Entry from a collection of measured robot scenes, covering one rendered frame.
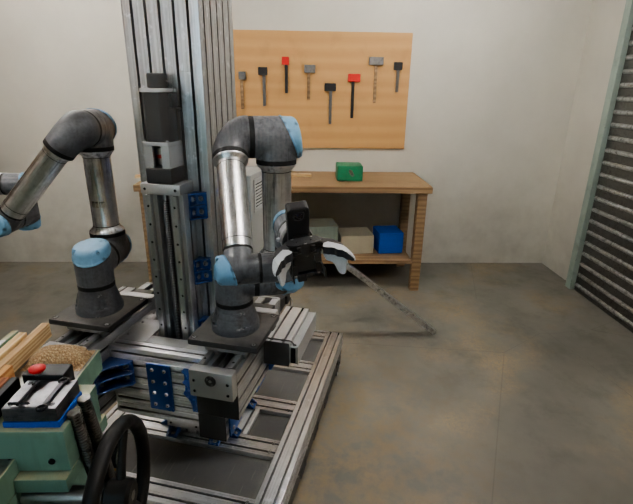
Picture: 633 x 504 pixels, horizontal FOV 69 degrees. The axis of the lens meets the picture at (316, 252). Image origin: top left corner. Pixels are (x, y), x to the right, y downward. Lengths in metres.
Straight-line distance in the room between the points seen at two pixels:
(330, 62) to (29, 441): 3.47
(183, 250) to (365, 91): 2.76
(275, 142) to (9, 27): 3.53
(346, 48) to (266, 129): 2.77
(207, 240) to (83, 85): 2.94
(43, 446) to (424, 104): 3.68
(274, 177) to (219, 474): 1.11
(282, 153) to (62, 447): 0.84
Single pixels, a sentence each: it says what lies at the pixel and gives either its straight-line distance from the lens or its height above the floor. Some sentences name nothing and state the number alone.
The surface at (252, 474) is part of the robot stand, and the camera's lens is 1.88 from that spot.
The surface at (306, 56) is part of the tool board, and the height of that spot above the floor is 1.76.
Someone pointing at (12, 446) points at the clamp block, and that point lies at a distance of 1.05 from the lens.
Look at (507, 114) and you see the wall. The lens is 4.37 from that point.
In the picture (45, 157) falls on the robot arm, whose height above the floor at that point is 1.33.
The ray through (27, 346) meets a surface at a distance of 1.35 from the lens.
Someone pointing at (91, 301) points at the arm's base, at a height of 0.87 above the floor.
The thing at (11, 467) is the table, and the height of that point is 0.89.
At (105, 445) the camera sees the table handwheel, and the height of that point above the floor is 0.95.
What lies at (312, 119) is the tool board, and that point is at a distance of 3.99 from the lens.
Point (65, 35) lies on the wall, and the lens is 4.42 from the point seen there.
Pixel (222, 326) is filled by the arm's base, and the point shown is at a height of 0.85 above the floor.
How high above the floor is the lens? 1.54
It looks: 20 degrees down
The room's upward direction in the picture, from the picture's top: 1 degrees clockwise
